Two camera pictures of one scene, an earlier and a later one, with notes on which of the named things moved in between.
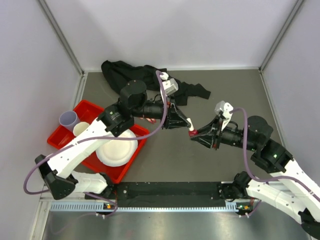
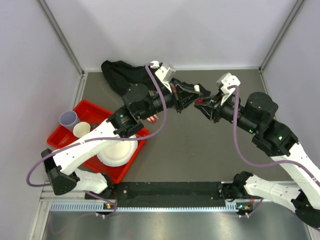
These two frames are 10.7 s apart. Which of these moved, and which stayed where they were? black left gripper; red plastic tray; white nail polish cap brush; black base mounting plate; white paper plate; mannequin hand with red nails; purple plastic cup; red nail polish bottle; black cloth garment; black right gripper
Moved: black right gripper; red nail polish bottle; white nail polish cap brush; black left gripper
Stayed: black base mounting plate; red plastic tray; purple plastic cup; mannequin hand with red nails; white paper plate; black cloth garment
